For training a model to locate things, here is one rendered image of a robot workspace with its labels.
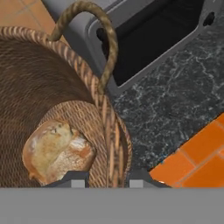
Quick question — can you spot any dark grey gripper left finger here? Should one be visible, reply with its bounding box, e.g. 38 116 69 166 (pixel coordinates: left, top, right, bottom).
43 171 90 189

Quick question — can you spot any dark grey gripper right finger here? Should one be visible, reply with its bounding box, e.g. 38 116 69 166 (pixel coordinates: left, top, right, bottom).
128 168 172 189

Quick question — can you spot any brown wicker basket with handle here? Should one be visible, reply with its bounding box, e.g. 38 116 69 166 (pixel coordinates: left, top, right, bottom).
0 0 133 189

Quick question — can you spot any crusty brown bread loaf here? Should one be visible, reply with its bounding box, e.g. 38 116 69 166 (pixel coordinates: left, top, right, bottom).
22 120 97 186

